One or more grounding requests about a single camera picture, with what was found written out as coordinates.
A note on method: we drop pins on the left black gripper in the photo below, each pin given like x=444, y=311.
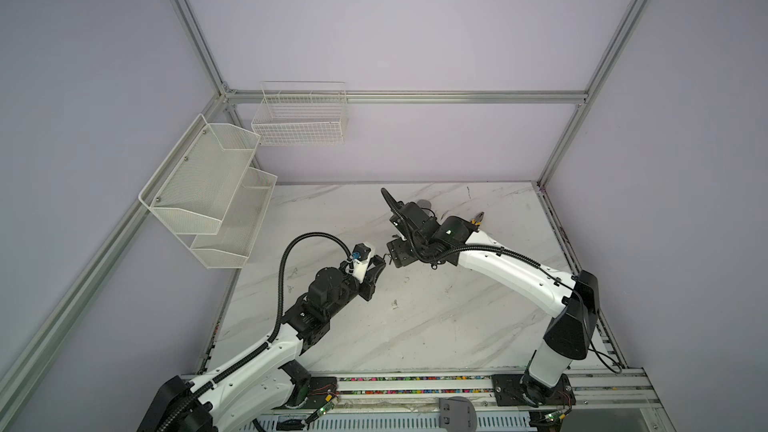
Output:
x=369, y=281

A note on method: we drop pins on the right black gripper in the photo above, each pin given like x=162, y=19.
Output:
x=397, y=255

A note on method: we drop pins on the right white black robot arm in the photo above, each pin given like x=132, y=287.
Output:
x=570, y=299

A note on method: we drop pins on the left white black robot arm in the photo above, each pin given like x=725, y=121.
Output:
x=267, y=375

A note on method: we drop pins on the yellow black pliers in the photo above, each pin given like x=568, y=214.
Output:
x=476, y=221

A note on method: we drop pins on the lower white mesh shelf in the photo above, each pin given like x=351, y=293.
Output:
x=232, y=246

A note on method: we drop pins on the grey plastic clamp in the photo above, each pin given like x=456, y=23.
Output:
x=457, y=414

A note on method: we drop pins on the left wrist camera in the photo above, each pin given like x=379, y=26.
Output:
x=361, y=256

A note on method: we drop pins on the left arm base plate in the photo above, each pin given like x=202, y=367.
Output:
x=312, y=393

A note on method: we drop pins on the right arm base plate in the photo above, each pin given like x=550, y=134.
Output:
x=521, y=390

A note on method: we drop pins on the aluminium frame rail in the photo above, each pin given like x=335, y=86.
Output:
x=416, y=97

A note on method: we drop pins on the white wire basket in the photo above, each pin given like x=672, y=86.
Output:
x=301, y=113

